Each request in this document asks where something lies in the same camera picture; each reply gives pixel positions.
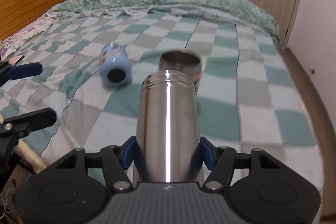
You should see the green checkered bed blanket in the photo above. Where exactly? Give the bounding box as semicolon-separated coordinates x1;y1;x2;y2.
1;11;324;189

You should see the green floral duvet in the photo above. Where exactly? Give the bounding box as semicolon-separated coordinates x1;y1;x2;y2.
50;0;280;43

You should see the light blue printed cup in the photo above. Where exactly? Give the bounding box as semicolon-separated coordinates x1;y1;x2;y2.
99;43;131;87

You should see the tall stainless steel tumbler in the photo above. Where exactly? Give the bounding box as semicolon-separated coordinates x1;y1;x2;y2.
133;70;204;184

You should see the floral pillow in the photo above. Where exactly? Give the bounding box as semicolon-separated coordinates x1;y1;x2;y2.
1;13;57;61

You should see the pink steel-rimmed cup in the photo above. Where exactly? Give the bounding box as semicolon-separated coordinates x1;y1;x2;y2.
158;50;202;93

